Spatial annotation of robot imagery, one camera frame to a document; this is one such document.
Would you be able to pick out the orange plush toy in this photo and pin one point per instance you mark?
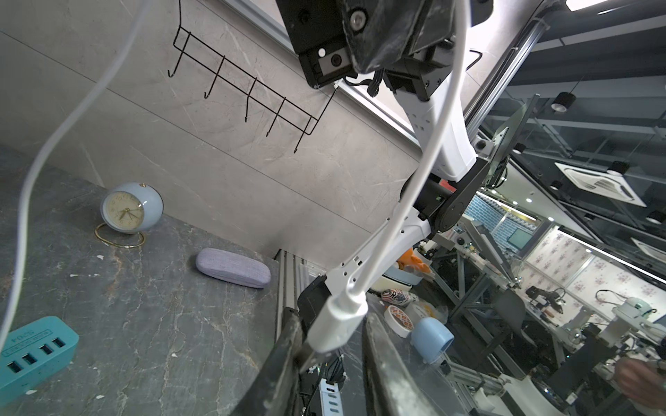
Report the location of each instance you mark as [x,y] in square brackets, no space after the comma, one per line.
[409,261]

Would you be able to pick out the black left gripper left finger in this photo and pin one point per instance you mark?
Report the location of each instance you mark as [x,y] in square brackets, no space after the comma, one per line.
[275,390]

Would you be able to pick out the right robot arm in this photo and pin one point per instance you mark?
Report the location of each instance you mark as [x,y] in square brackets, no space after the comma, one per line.
[460,167]

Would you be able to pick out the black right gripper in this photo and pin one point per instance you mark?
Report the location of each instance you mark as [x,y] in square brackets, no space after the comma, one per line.
[411,42]

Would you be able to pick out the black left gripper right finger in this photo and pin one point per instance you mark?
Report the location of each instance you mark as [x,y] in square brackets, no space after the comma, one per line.
[388,385]

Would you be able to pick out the teal power strip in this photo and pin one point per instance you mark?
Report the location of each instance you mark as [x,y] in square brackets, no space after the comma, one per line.
[33,353]

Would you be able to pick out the roll of printed tape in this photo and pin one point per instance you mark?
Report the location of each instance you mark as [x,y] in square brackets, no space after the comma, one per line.
[398,321]

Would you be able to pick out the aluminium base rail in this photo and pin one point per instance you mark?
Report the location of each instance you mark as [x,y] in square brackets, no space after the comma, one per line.
[295,274]

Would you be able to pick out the black wire hook rack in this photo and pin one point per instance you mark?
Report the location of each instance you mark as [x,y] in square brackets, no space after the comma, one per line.
[194,49]

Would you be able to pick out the purple glasses case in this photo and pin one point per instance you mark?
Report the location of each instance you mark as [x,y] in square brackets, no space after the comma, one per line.
[233,268]

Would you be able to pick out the light blue cup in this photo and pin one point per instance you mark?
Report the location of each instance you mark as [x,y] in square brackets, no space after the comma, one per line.
[431,339]

